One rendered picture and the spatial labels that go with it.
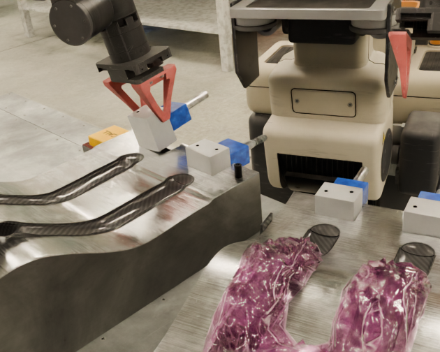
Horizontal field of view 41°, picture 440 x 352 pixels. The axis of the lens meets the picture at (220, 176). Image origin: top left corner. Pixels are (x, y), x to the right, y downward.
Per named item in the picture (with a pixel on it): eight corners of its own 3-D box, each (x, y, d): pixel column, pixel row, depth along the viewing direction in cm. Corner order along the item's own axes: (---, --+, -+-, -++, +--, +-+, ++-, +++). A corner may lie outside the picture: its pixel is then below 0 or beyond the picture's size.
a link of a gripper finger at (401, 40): (447, 98, 66) (457, 12, 65) (381, 94, 69) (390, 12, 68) (449, 102, 73) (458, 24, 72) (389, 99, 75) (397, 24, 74)
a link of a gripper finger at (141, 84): (157, 133, 82) (133, 70, 78) (128, 128, 87) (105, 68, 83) (193, 111, 85) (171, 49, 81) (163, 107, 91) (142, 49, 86)
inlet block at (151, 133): (200, 108, 96) (191, 77, 93) (221, 110, 92) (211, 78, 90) (139, 147, 89) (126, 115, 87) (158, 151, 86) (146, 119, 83)
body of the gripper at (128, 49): (139, 79, 78) (118, 25, 75) (98, 75, 86) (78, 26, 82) (174, 59, 81) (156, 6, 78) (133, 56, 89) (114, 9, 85)
